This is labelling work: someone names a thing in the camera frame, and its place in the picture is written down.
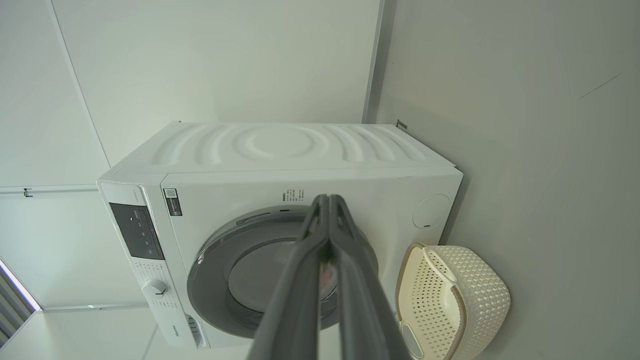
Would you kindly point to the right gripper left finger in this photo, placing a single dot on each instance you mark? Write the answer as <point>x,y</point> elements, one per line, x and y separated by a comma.
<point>295,300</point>

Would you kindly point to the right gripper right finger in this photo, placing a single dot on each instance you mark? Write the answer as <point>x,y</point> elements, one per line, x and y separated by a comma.
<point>362,310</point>

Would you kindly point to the dark round washer door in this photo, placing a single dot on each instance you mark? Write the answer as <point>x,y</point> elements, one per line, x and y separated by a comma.
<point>210,280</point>

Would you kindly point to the cream perforated laundry basket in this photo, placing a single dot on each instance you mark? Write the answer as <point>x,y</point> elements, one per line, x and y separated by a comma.
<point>475,300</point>

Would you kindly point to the white front-load washing machine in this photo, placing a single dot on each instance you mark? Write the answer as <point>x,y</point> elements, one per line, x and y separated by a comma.
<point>280,145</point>

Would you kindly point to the small grey metal bracket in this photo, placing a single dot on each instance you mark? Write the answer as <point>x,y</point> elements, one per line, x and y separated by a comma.
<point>401,124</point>

